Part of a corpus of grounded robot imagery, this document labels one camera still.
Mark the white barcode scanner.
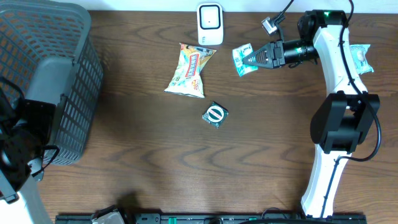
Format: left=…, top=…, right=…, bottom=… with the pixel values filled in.
left=197, top=2, right=224, bottom=45

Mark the teal tissue pack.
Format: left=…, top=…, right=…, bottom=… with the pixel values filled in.
left=232, top=44, right=258, bottom=77

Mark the dark grey plastic basket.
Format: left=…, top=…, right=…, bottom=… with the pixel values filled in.
left=1, top=1, right=104, bottom=166

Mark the teal wet wipe packet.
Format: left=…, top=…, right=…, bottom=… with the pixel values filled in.
left=350, top=44, right=374, bottom=75

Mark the yellow white snack bag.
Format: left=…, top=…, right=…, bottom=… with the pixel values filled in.
left=164, top=43, right=216, bottom=98

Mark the dark green ointment box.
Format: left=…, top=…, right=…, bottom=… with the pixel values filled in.
left=202, top=101, right=229, bottom=129

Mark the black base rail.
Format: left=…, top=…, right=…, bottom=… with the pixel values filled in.
left=55, top=213, right=368, bottom=224

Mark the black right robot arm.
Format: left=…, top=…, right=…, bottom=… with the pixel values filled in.
left=243, top=10, right=380, bottom=219

